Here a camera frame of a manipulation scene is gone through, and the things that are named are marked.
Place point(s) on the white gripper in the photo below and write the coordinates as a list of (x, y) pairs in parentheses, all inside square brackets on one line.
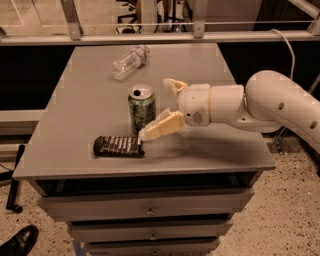
[(193, 104)]

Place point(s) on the green soda can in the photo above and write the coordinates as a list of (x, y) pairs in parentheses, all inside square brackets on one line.
[(142, 105)]

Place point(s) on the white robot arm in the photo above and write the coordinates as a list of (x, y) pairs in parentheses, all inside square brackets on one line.
[(267, 102)]

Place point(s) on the black rxbar chocolate wrapper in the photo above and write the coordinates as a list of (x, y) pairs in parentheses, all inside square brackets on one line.
[(118, 146)]

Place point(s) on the clear plastic water bottle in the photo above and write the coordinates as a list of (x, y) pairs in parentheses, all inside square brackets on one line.
[(129, 62)]

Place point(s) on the black office chair base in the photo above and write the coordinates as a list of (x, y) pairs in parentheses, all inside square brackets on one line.
[(167, 19)]

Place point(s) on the top grey drawer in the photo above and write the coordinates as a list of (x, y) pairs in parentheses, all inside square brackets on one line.
[(146, 205)]

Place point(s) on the grey drawer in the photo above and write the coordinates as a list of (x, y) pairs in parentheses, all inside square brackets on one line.
[(153, 248), (150, 230), (146, 205)]

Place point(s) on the middle grey drawer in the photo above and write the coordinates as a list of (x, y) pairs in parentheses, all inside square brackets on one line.
[(150, 230)]

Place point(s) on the bottom grey drawer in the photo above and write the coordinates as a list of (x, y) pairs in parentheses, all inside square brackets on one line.
[(153, 248)]

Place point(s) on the black pole on floor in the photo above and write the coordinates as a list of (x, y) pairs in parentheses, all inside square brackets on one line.
[(11, 202)]

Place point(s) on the black leather shoe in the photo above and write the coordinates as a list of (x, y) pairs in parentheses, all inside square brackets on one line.
[(21, 243)]

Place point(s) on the metal railing frame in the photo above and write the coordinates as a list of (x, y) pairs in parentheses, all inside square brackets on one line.
[(110, 22)]

